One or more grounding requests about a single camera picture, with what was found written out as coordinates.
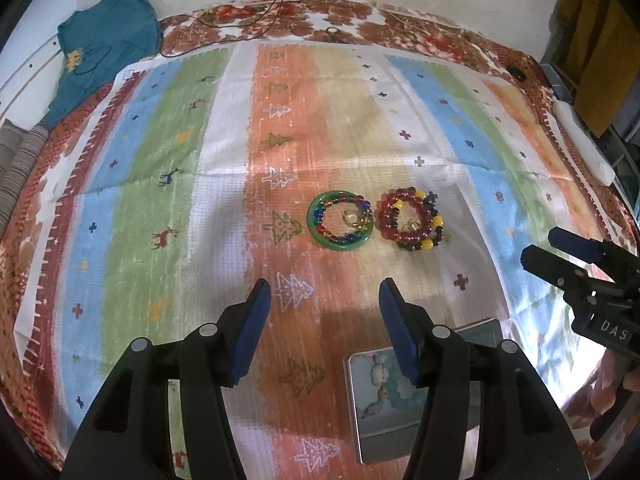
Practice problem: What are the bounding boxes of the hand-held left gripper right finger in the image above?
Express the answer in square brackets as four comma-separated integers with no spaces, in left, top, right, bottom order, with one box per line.
[378,277,588,480]

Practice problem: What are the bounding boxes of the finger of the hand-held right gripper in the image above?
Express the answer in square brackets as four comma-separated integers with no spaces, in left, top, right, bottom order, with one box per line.
[548,226,640,283]
[520,245,601,297]

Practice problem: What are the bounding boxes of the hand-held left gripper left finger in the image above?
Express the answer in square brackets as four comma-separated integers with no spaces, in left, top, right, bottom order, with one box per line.
[60,277,273,480]

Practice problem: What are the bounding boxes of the dark and yellow bead bracelet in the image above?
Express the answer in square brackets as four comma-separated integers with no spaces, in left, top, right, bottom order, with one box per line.
[387,189,453,253]

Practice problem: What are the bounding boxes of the metal jewelry box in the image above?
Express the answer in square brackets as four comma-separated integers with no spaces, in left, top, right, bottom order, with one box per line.
[344,316,511,465]

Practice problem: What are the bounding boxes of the red bead bracelet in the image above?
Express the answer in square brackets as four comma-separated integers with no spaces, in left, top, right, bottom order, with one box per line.
[375,187,435,241]

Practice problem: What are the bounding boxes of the thin metal ring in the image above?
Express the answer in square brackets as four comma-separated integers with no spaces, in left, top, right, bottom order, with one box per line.
[336,208,368,228]

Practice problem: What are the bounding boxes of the green glass bangle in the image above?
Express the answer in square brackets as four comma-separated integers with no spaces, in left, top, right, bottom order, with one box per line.
[306,189,375,245]

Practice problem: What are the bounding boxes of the multicoloured bead bracelet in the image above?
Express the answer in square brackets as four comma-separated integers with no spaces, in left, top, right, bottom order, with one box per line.
[314,196,372,241]

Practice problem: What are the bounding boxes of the person's right hand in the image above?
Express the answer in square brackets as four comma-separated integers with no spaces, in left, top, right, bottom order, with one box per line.
[589,346,640,442]

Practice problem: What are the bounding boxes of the white oblong cushion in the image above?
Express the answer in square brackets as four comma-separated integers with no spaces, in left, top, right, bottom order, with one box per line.
[552,101,616,187]

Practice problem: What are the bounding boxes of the striped printed mat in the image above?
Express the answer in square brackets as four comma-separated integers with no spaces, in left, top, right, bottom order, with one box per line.
[12,42,621,480]

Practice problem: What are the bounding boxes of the yellow cloth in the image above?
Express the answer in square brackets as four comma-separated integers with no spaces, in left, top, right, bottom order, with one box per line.
[555,0,640,136]

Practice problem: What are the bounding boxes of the grey striped pillow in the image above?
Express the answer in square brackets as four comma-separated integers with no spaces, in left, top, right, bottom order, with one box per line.
[0,119,51,231]

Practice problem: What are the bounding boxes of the teal garment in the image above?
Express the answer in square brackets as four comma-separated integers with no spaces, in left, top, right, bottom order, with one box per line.
[42,0,162,131]

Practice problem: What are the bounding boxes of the white panel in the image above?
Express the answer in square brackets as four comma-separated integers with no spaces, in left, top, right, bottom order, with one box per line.
[0,35,66,126]

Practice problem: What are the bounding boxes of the pale teal bead bracelet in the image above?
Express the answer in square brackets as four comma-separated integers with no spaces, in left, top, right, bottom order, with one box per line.
[367,352,426,418]

